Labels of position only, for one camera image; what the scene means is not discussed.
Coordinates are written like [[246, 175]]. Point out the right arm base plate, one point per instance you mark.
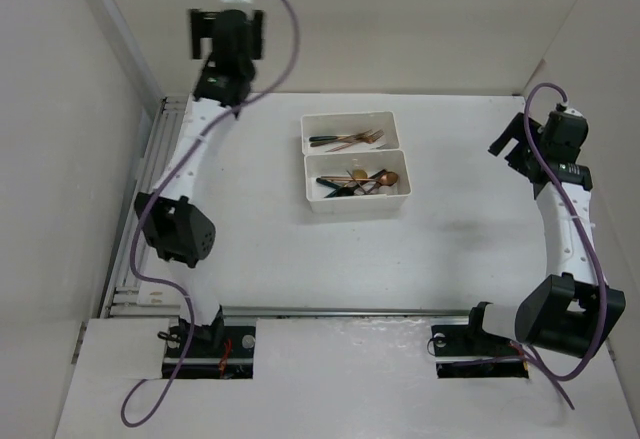
[[462, 353]]

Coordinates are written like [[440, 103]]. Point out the black spoon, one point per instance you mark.
[[348, 191]]

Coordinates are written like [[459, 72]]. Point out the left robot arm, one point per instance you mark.
[[171, 219]]

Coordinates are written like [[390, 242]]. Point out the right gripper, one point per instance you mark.
[[517, 130]]

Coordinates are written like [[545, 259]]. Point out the rose gold fork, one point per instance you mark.
[[357, 141]]

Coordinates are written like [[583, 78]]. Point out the aluminium rail left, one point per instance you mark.
[[123, 294]]

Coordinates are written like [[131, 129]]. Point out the copper spoon round bowl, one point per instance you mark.
[[386, 179]]

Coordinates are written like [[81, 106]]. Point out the small gold spoon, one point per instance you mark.
[[359, 174]]

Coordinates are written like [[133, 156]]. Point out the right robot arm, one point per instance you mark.
[[561, 314]]

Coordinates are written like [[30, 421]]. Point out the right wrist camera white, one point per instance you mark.
[[566, 109]]

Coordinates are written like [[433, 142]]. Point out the white bin far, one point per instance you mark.
[[347, 124]]

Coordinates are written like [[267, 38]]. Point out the white bin near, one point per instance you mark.
[[381, 198]]

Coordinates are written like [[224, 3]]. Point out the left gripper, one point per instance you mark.
[[205, 22]]

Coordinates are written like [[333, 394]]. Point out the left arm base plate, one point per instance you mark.
[[228, 356]]

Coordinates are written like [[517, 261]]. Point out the white bin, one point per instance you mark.
[[347, 124], [381, 198]]

